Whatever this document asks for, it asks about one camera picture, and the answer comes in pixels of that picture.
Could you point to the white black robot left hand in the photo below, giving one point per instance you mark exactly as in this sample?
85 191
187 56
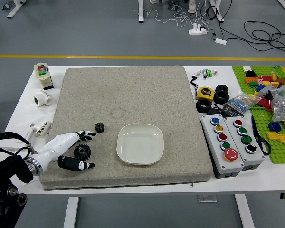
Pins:
52 148

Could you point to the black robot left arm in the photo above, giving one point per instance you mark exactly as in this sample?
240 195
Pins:
7 171

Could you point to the grey five-button control box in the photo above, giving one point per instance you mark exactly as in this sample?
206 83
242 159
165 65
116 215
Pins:
222 147

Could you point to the grey four-button control box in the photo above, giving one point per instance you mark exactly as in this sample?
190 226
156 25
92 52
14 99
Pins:
245 141

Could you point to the big black gear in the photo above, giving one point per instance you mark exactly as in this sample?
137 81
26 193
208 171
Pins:
82 152

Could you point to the white pipe tee fitting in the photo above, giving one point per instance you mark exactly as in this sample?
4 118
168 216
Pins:
42 98

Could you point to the small black gear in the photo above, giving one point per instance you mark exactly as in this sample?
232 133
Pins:
100 127

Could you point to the white table leg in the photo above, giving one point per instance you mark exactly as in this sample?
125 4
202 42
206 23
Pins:
245 211
71 211

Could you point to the white square dish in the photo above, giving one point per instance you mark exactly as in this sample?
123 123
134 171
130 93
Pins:
140 144

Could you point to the grey-brown cushion mat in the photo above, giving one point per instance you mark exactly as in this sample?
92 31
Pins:
133 102

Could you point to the white desk leg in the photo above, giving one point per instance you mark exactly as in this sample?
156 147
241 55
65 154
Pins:
13 8
141 11
218 10

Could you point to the black rubber tyre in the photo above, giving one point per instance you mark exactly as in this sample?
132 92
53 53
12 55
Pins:
222 97
203 105
222 88

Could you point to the yellow black tape measure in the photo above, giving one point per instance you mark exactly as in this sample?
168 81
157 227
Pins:
205 93

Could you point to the grey battery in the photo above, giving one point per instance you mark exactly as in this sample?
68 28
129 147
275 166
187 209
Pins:
204 73

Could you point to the green battery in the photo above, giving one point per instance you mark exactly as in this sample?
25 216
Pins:
211 73
207 73

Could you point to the black printed card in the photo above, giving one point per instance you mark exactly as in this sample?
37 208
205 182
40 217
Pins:
233 111

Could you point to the white power strip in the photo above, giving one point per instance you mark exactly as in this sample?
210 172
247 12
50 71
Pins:
198 30

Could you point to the plastic bag of blue parts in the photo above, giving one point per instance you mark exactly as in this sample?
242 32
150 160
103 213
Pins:
241 102

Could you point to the white power adapter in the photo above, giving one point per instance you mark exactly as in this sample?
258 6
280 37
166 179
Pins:
221 41

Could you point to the green brick baseplate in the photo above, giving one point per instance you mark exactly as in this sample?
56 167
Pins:
259 142

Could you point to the black scissors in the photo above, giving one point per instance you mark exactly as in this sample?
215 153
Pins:
261 140

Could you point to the white brick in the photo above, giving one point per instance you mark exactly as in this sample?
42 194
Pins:
247 69

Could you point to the black brick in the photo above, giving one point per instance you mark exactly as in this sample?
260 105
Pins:
250 73

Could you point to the red brick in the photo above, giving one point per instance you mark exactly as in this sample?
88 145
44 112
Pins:
263 102

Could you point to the yellow flat brick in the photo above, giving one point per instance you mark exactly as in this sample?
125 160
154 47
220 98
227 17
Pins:
284 138
273 135

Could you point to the blue square brick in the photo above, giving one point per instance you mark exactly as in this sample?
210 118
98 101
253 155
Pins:
275 126

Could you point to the plastic bag of silver nuts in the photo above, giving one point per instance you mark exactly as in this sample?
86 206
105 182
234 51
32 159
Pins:
283 107

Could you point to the cream switch box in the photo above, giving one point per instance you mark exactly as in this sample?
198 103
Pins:
43 76

